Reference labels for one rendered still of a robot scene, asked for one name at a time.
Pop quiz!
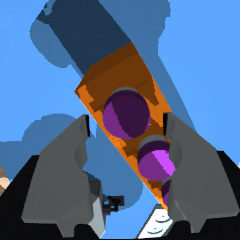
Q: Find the grey control box with blue and green buttons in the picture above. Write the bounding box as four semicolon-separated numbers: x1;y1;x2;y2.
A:
88;180;124;238

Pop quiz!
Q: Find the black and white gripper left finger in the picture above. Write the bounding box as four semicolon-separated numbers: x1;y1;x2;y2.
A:
0;114;94;240

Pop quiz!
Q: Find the blue flat mat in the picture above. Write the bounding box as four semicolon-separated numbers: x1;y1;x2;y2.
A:
0;0;240;239

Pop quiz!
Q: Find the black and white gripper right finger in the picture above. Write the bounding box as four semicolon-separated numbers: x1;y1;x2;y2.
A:
163;112;240;240

